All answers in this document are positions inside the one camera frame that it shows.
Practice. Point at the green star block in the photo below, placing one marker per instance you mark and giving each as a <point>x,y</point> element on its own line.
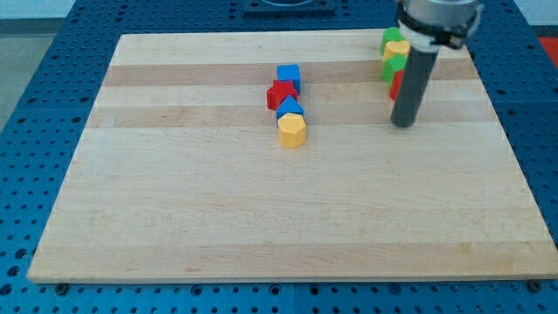
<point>391,66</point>

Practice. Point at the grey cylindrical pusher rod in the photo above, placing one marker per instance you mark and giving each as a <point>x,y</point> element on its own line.
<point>417,73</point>

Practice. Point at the yellow heart block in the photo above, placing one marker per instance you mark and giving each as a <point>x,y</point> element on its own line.
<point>393,48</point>

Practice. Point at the blue triangle block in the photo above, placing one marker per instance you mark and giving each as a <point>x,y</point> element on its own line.
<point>289,105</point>

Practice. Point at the black cable tie clamp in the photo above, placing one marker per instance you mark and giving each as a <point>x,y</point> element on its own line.
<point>428,38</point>

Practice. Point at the red star block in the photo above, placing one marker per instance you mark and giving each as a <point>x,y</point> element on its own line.
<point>278,92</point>

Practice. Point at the red round block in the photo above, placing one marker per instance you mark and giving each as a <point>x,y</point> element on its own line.
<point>395,84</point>

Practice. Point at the blue cube block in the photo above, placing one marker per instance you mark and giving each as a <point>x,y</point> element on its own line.
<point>290,72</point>

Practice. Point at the green block at top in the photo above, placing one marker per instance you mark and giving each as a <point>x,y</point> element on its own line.
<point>390,34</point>

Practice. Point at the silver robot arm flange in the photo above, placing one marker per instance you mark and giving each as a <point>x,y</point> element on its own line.
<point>441,13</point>

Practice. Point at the yellow hexagon block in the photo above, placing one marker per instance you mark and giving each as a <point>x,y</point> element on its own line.
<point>292,130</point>

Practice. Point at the wooden board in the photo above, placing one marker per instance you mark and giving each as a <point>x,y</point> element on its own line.
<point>180,177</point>

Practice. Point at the dark mounting plate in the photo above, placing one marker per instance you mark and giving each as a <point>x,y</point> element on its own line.
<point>289,7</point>

